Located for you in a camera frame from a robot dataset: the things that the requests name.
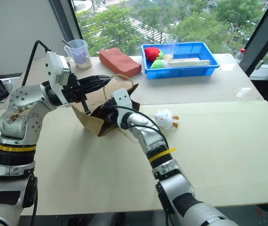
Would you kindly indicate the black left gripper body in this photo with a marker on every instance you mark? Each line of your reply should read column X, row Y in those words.
column 73, row 88

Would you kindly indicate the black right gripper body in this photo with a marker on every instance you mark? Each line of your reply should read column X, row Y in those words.
column 110, row 115

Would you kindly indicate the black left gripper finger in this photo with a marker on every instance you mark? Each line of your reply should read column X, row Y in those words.
column 93, row 88
column 96, row 78

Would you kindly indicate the brown paper bag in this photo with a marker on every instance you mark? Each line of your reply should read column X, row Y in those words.
column 89, row 121

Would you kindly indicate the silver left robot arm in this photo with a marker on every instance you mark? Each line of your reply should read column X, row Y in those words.
column 18, row 117

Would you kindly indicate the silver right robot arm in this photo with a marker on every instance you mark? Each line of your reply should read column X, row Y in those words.
column 148, row 136

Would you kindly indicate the red strawberry plush toy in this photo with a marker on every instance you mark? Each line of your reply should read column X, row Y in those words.
column 152, row 53

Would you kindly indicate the green white plush toy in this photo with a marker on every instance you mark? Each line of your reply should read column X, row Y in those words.
column 158, row 64

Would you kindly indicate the clear measuring jug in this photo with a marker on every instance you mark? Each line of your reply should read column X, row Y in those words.
column 79, row 55

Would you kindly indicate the red brick block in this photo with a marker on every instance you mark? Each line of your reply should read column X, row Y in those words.
column 119, row 61

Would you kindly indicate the thin stirring stick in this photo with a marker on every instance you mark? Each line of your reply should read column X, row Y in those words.
column 66, row 42

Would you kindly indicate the yellow zip tie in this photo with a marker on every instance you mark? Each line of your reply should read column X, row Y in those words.
column 162, row 154

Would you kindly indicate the clear plastic cup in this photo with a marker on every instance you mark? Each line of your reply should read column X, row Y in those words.
column 171, row 46

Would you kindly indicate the yellow tape band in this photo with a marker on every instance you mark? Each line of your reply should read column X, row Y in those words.
column 16, row 148

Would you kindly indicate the blue plastic bin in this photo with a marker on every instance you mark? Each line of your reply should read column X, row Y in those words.
column 183, row 70

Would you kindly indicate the long white box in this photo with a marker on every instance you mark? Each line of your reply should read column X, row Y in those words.
column 190, row 62

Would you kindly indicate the clear bottle red cap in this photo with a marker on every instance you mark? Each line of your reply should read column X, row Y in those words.
column 239, row 56

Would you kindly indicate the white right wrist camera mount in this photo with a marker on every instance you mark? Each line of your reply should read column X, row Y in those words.
column 122, row 96

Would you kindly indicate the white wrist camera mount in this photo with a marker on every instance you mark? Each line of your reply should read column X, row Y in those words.
column 54, row 68
column 122, row 96

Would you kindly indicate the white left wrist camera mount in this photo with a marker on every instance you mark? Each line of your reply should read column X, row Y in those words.
column 54, row 68

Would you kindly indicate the dark window frame post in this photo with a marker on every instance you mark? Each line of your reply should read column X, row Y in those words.
column 65, row 21
column 258, row 40

